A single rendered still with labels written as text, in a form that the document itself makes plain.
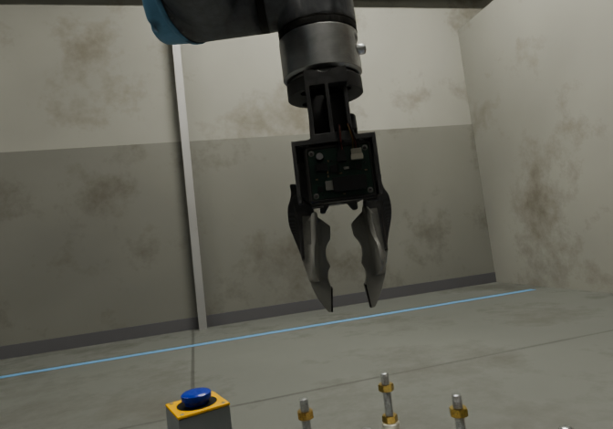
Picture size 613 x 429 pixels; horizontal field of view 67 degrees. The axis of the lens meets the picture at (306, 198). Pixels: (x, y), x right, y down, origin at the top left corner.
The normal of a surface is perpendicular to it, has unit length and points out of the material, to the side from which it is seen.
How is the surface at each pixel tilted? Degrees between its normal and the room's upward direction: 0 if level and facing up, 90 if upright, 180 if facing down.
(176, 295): 90
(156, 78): 90
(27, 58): 90
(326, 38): 89
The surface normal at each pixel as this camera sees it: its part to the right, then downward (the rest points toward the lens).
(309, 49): -0.25, -0.05
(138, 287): 0.23, -0.11
